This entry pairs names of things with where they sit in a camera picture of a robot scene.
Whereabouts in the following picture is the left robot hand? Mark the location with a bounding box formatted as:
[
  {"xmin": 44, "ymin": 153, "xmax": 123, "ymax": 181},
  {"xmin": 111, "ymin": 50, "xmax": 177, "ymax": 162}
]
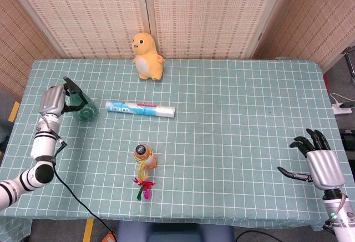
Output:
[{"xmin": 38, "ymin": 76, "xmax": 88, "ymax": 117}]

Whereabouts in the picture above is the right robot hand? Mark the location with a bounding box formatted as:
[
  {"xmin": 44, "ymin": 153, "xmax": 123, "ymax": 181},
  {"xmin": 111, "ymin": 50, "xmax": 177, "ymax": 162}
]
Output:
[{"xmin": 277, "ymin": 128, "xmax": 346, "ymax": 190}]

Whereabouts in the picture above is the green spray bottle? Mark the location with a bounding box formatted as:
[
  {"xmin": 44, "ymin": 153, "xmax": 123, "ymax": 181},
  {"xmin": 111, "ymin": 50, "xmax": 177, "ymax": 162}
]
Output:
[{"xmin": 63, "ymin": 76, "xmax": 99, "ymax": 123}]

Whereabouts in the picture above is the orange drink bottle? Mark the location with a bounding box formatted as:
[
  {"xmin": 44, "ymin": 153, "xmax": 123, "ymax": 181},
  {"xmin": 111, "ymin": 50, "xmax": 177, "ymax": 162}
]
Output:
[{"xmin": 133, "ymin": 143, "xmax": 158, "ymax": 170}]

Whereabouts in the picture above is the black device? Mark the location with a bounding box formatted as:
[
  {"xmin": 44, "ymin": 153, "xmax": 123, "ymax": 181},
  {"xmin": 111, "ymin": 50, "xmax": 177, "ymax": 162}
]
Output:
[{"xmin": 339, "ymin": 128, "xmax": 355, "ymax": 152}]

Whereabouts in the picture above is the white power strip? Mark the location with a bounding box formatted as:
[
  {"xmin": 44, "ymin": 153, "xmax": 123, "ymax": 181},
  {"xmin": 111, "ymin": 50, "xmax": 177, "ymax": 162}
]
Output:
[{"xmin": 332, "ymin": 103, "xmax": 352, "ymax": 115}]

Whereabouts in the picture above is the white plastic wrap roll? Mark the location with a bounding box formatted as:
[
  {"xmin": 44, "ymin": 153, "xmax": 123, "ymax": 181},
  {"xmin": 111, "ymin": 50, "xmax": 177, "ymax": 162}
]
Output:
[{"xmin": 104, "ymin": 100, "xmax": 176, "ymax": 119}]

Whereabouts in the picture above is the yellow dinosaur plush toy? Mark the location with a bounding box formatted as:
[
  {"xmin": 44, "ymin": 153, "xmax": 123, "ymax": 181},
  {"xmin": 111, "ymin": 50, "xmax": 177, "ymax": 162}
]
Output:
[{"xmin": 131, "ymin": 32, "xmax": 165, "ymax": 81}]

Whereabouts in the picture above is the black metal stand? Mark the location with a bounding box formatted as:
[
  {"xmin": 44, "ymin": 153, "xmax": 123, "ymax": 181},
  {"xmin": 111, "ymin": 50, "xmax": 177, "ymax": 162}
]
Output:
[{"xmin": 341, "ymin": 46, "xmax": 355, "ymax": 83}]

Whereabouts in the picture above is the colourful feather toy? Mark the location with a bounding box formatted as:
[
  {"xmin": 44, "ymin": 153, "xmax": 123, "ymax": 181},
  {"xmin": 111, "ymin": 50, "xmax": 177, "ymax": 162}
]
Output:
[{"xmin": 132, "ymin": 162, "xmax": 156, "ymax": 201}]

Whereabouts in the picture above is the green checkered tablecloth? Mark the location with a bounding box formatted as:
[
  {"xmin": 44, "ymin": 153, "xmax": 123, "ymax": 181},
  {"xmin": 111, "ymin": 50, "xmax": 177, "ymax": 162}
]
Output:
[{"xmin": 0, "ymin": 57, "xmax": 355, "ymax": 231}]

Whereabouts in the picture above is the orange box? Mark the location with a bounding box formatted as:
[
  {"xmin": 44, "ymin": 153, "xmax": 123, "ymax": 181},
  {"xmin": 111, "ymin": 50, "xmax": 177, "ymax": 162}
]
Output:
[{"xmin": 100, "ymin": 230, "xmax": 117, "ymax": 242}]

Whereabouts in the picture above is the bamboo folding screen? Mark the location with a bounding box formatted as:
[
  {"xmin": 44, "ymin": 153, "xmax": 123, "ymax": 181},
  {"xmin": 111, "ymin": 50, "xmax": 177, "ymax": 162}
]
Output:
[{"xmin": 0, "ymin": 0, "xmax": 355, "ymax": 103}]

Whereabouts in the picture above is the blue chair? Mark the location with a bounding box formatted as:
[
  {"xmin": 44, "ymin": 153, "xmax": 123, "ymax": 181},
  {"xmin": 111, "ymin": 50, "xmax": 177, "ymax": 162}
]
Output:
[{"xmin": 115, "ymin": 220, "xmax": 235, "ymax": 242}]

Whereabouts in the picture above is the white power cable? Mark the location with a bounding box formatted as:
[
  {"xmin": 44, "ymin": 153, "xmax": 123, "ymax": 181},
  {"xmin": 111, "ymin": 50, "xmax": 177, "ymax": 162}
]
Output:
[{"xmin": 328, "ymin": 92, "xmax": 347, "ymax": 107}]

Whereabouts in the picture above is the black floor cable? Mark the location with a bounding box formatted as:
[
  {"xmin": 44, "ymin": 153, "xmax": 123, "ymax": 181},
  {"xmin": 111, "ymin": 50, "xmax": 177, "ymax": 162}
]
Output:
[{"xmin": 234, "ymin": 230, "xmax": 283, "ymax": 242}]

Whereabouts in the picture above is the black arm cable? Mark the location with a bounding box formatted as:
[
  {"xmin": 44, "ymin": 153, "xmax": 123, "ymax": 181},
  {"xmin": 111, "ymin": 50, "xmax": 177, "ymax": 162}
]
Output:
[{"xmin": 51, "ymin": 139, "xmax": 117, "ymax": 235}]

